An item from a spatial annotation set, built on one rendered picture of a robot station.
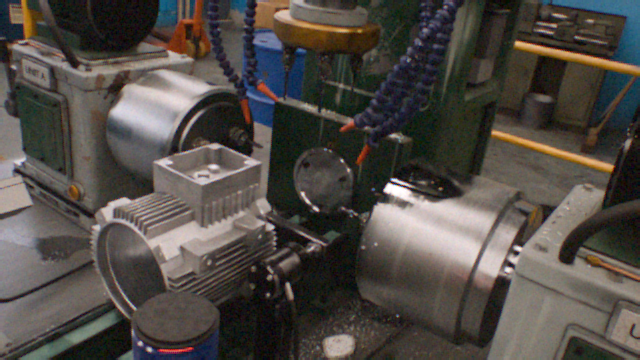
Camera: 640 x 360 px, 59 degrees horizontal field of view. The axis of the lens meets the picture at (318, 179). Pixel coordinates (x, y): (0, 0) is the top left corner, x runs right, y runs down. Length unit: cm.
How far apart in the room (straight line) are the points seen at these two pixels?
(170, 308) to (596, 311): 48
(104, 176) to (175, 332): 91
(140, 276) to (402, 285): 39
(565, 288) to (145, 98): 81
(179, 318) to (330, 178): 72
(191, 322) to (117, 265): 49
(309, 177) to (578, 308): 60
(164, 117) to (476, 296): 64
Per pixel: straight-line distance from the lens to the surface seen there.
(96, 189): 129
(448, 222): 78
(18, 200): 94
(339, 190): 109
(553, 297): 72
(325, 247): 87
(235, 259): 81
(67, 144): 131
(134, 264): 91
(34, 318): 112
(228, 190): 80
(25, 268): 125
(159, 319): 41
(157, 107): 111
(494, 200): 81
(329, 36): 89
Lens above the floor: 148
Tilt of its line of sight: 24 degrees down
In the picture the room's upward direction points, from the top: 7 degrees clockwise
